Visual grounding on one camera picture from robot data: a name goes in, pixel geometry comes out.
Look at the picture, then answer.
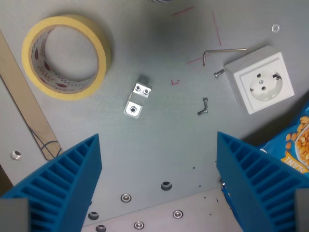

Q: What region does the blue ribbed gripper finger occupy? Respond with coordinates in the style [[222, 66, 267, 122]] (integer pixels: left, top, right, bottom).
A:
[[216, 131, 309, 232], [0, 133, 103, 232]]

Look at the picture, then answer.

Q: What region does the blue peanut snack bag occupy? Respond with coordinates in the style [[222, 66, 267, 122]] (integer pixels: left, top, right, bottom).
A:
[[255, 101, 309, 174]]

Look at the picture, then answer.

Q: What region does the wooden strip with pen marks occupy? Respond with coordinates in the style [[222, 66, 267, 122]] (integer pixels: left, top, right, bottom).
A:
[[0, 31, 64, 161]]

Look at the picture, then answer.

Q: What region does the yellow masking tape roll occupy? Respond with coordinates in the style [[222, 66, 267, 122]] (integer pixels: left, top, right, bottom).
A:
[[21, 14, 112, 101]]

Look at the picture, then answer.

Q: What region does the metal hex allen key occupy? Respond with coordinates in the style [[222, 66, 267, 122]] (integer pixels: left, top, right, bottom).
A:
[[202, 48, 247, 67]]

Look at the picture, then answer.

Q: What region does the white wall power socket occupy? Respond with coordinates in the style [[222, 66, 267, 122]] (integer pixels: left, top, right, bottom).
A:
[[224, 45, 295, 115]]

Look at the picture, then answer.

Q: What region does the aluminium angle bracket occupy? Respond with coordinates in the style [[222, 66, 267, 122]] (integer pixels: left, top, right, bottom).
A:
[[123, 75, 154, 119]]

